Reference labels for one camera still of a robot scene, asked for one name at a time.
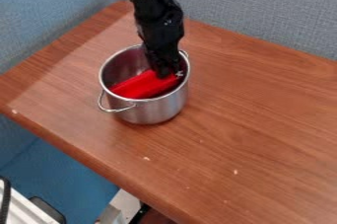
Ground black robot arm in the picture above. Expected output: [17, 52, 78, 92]
[131, 0, 184, 78]

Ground red rectangular block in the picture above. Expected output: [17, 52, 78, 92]
[108, 70, 183, 99]

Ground white device with black part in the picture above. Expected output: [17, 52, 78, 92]
[0, 180, 67, 224]

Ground black cable loop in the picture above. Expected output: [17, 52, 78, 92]
[0, 177, 13, 224]

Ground stainless steel pot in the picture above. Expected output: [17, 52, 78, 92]
[98, 44, 191, 124]

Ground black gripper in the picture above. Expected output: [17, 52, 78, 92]
[135, 2, 184, 79]

